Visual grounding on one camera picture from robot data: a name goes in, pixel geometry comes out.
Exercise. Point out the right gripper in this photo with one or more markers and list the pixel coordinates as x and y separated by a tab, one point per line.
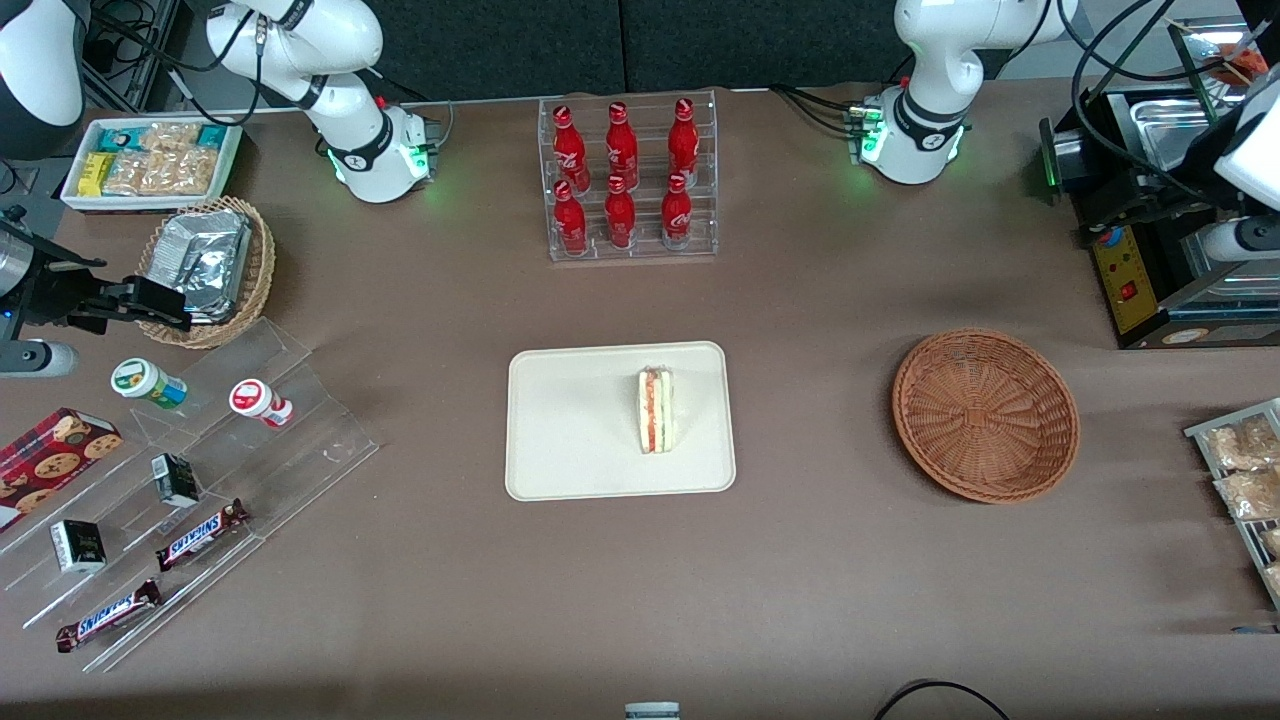
62	295

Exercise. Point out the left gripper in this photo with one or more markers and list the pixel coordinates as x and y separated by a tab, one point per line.
1150	192

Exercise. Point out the triangular sandwich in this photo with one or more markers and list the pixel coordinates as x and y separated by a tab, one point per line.
656	412

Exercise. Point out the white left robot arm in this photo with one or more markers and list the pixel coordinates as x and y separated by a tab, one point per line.
935	60

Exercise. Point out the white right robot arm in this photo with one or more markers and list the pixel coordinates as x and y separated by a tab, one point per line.
340	40

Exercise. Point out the small tan wicker basket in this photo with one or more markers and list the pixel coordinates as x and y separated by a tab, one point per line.
258	270

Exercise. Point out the large brown wicker basket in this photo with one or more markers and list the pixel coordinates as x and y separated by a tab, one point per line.
985	415

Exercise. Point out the beige plastic tray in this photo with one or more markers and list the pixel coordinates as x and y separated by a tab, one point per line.
570	430

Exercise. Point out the black hot food display case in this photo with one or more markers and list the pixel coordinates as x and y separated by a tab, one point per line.
1130	290

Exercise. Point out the green lid yogurt cup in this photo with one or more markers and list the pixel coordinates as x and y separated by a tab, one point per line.
145	383

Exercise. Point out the silver foil pack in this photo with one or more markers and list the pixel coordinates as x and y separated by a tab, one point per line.
205	260

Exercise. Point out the white rectangular snack bin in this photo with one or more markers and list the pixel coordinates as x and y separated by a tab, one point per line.
150	203

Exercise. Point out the yellow snack packet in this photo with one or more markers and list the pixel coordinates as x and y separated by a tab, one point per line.
95	173

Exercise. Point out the clear bag of crackers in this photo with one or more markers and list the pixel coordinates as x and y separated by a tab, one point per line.
180	172

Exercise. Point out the red lid yogurt cup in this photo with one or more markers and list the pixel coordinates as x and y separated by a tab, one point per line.
258	402

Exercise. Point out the teal snack packet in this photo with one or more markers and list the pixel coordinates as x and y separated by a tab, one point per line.
117	139

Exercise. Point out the red plaid cookie box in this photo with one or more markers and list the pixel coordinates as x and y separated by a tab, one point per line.
50	460

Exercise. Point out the small black carton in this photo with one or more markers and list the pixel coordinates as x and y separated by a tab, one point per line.
78	546
176	480

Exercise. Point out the clear acrylic stepped display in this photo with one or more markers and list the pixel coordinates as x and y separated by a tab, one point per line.
300	440

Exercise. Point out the brown snickers bar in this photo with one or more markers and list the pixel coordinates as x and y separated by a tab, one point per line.
108	615
200	535

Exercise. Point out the clear bag of pastry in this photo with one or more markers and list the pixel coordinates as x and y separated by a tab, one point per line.
1240	445
1250	495

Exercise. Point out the red cola bottle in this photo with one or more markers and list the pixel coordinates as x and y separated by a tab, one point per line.
677	215
620	218
622	150
684	145
570	155
570	222

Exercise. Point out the clear acrylic bottle rack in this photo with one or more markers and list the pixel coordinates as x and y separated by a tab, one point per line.
645	250

